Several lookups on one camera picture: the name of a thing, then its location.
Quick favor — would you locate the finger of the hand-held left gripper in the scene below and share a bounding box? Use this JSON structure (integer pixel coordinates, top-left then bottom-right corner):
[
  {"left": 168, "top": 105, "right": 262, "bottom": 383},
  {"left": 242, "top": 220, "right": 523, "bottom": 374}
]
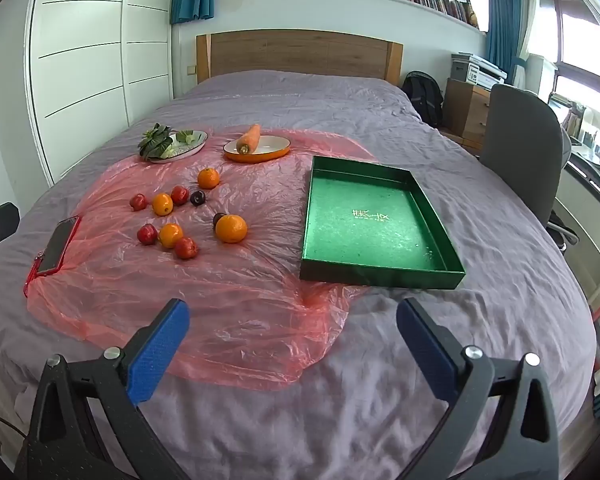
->
[{"left": 0, "top": 202, "right": 21, "bottom": 252}]

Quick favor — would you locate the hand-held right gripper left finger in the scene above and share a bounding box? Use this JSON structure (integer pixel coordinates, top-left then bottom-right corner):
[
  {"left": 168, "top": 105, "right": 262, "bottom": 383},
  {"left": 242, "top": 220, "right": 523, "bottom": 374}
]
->
[{"left": 14, "top": 298, "right": 191, "bottom": 480}]

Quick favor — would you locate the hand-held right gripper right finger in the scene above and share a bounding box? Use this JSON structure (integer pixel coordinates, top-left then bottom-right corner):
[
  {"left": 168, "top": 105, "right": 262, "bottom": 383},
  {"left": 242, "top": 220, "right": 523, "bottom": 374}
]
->
[{"left": 396, "top": 297, "right": 561, "bottom": 480}]

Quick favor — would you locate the green rectangular tray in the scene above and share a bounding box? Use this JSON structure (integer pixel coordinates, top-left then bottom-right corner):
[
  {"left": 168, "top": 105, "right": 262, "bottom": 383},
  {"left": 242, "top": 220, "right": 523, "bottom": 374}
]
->
[{"left": 299, "top": 155, "right": 467, "bottom": 291}]

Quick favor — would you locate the large orange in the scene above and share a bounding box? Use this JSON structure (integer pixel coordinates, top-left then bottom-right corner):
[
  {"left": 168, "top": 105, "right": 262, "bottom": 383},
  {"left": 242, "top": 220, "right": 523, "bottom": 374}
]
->
[{"left": 215, "top": 214, "right": 248, "bottom": 244}]

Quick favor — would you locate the bed with purple blanket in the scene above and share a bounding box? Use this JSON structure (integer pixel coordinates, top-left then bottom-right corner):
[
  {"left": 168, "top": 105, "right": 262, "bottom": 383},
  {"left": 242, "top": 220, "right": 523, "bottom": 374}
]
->
[{"left": 0, "top": 70, "right": 598, "bottom": 480}]

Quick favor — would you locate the phone in red case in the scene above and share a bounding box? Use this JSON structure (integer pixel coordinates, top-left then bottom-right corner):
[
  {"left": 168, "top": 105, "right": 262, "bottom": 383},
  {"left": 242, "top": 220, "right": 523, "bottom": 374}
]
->
[{"left": 24, "top": 215, "right": 82, "bottom": 297}]

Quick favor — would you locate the pink plastic sheet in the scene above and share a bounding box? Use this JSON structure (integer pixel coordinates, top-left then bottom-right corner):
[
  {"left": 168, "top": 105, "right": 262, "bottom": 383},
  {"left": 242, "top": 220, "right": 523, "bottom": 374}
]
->
[{"left": 25, "top": 129, "right": 381, "bottom": 392}]

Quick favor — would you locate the dark green leafy vegetable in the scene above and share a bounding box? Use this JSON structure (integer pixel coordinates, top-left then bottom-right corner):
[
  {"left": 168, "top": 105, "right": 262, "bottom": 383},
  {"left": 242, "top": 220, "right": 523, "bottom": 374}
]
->
[{"left": 138, "top": 123, "right": 173, "bottom": 158}]

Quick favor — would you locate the white wardrobe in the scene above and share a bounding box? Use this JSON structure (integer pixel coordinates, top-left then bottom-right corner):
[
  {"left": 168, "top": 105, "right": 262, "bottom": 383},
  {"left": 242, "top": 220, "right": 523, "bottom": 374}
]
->
[{"left": 0, "top": 0, "right": 176, "bottom": 221}]

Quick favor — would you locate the white plate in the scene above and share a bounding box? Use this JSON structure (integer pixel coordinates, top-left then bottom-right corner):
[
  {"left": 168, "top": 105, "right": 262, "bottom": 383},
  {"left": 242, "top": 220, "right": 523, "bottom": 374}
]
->
[{"left": 142, "top": 130, "right": 208, "bottom": 164}]

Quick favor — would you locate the grey chair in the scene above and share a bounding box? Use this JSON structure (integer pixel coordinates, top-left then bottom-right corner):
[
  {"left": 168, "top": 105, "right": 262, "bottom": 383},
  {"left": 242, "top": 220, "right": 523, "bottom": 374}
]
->
[{"left": 480, "top": 83, "right": 581, "bottom": 256}]

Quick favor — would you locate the carrot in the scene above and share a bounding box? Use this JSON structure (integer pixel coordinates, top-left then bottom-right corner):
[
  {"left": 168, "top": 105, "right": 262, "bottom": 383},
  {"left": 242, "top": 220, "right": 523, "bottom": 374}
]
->
[{"left": 236, "top": 124, "right": 262, "bottom": 155}]

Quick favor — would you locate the orange oval dish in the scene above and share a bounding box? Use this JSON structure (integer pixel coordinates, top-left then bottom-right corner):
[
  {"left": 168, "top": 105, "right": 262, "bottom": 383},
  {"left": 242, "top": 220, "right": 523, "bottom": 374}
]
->
[{"left": 223, "top": 135, "right": 292, "bottom": 163}]

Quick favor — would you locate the wooden nightstand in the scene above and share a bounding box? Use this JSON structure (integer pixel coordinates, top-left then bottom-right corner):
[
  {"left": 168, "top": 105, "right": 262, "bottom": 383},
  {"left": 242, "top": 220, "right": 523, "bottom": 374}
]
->
[{"left": 442, "top": 77, "right": 493, "bottom": 151}]

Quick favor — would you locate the black backpack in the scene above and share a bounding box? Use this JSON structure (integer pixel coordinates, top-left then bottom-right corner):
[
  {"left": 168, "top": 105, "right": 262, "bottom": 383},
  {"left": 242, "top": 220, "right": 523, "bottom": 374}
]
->
[{"left": 402, "top": 71, "right": 445, "bottom": 128}]

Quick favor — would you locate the white printer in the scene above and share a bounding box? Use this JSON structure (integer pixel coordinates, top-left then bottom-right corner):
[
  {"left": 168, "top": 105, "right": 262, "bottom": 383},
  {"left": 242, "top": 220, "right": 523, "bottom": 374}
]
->
[{"left": 451, "top": 51, "right": 508, "bottom": 86}]

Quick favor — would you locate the wooden headboard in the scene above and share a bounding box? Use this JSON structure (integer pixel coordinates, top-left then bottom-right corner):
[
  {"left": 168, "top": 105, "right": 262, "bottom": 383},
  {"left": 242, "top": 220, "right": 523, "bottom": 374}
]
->
[{"left": 196, "top": 30, "right": 404, "bottom": 85}]

